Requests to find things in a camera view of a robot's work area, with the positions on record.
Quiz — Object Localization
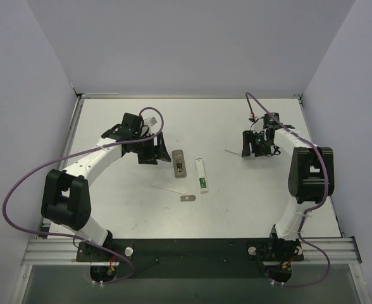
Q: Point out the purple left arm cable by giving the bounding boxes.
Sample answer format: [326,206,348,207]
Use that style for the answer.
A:
[1,106,164,237]

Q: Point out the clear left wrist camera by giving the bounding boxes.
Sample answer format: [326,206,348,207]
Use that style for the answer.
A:
[144,117,158,128]

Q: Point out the small grey battery cover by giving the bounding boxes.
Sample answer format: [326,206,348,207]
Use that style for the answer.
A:
[180,195,196,202]

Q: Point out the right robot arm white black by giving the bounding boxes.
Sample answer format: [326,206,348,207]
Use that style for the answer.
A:
[241,112,335,241]

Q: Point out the white remote control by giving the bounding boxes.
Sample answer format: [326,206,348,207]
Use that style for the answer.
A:
[195,158,209,194]

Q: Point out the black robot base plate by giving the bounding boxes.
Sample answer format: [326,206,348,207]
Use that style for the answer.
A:
[75,237,304,279]

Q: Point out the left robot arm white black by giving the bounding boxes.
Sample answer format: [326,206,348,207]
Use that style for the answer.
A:
[40,113,171,261]

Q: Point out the aluminium table frame rail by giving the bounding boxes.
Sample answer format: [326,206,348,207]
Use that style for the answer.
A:
[21,93,363,267]

